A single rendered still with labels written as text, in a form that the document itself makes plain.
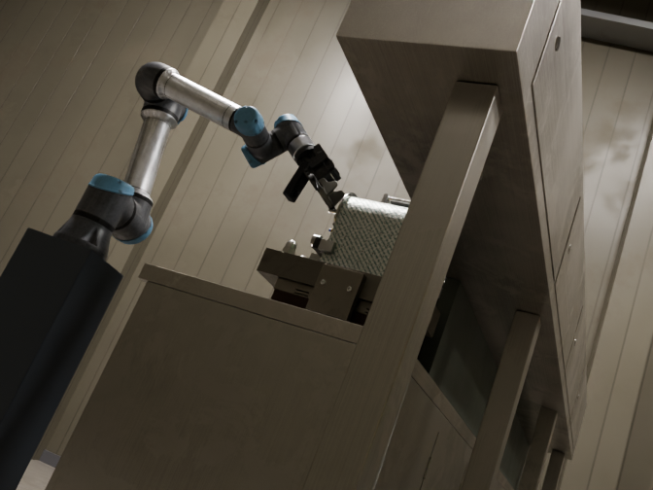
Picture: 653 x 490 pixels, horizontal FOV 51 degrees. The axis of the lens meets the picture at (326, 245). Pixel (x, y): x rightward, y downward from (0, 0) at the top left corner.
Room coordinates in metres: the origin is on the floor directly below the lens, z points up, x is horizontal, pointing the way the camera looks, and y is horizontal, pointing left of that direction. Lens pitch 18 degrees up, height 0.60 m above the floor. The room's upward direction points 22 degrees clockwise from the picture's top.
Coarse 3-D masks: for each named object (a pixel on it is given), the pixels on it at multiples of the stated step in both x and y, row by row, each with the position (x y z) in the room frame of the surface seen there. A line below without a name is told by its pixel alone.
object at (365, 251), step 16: (336, 224) 1.71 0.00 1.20; (336, 240) 1.70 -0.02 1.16; (352, 240) 1.68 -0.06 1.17; (368, 240) 1.66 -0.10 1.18; (384, 240) 1.64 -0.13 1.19; (336, 256) 1.69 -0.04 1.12; (352, 256) 1.68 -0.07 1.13; (368, 256) 1.66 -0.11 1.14; (384, 256) 1.64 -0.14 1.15; (368, 272) 1.65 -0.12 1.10
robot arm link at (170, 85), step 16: (144, 64) 1.88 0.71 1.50; (160, 64) 1.84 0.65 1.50; (144, 80) 1.85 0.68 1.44; (160, 80) 1.82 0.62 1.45; (176, 80) 1.82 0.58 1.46; (144, 96) 1.92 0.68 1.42; (160, 96) 1.87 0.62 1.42; (176, 96) 1.83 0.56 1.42; (192, 96) 1.80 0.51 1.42; (208, 96) 1.78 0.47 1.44; (208, 112) 1.79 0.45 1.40; (224, 112) 1.76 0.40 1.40; (240, 112) 1.73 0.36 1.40; (256, 112) 1.71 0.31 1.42; (240, 128) 1.73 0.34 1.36; (256, 128) 1.73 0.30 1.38; (256, 144) 1.80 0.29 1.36
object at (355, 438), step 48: (480, 96) 0.79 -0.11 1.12; (432, 144) 0.81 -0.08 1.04; (480, 144) 0.79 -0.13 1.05; (432, 192) 0.80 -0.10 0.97; (432, 240) 0.79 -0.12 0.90; (384, 288) 0.80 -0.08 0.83; (432, 288) 0.80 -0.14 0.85; (384, 336) 0.79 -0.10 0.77; (528, 336) 1.59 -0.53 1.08; (384, 384) 0.79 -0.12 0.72; (336, 432) 0.80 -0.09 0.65; (384, 432) 0.81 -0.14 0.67; (480, 432) 1.61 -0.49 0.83; (336, 480) 0.79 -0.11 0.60; (480, 480) 1.59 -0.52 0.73; (528, 480) 2.53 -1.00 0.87
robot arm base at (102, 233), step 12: (72, 216) 1.82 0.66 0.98; (84, 216) 1.80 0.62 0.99; (60, 228) 1.83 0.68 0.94; (72, 228) 1.79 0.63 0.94; (84, 228) 1.79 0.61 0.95; (96, 228) 1.81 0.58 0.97; (108, 228) 1.83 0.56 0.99; (72, 240) 1.78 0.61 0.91; (84, 240) 1.79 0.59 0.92; (96, 240) 1.81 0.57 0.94; (108, 240) 1.85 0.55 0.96; (96, 252) 1.81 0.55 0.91
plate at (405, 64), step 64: (384, 0) 0.80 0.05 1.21; (448, 0) 0.76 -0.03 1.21; (512, 0) 0.72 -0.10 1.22; (576, 0) 0.89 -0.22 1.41; (384, 64) 0.84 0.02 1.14; (448, 64) 0.78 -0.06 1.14; (512, 64) 0.73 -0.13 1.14; (576, 64) 1.01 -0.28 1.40; (384, 128) 1.01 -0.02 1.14; (512, 128) 0.87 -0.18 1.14; (576, 128) 1.17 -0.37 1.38; (512, 192) 1.05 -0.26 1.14; (576, 192) 1.37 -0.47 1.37; (512, 256) 1.30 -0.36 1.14; (576, 256) 1.64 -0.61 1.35; (576, 320) 2.02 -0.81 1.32; (576, 384) 2.59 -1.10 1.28
